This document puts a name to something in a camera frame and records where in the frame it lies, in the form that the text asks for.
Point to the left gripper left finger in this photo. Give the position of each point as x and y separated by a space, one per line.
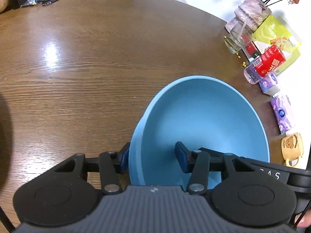
109 165

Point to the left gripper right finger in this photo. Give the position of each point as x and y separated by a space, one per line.
203 165

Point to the blue bowl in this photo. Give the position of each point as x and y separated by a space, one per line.
198 111

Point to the person's right hand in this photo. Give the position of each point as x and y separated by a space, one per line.
305 221

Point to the yellow bear mug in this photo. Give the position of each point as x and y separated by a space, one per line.
292 150

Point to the purple tissue pack near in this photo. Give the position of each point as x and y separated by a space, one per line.
282 110

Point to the purple tissue pack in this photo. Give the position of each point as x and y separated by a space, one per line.
282 110
269 85

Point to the purple tissue pack far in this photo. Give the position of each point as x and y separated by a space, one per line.
269 85

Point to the small red box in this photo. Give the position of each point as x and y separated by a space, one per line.
251 51

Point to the red label water bottle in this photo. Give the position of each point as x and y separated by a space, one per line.
264 64

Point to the clear drinking glass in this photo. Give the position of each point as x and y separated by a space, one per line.
239 37

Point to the yellow green pouch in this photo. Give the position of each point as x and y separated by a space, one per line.
274 30

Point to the pink vase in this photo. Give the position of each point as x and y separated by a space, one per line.
251 12

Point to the silver foil packet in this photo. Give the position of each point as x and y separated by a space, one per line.
29 3

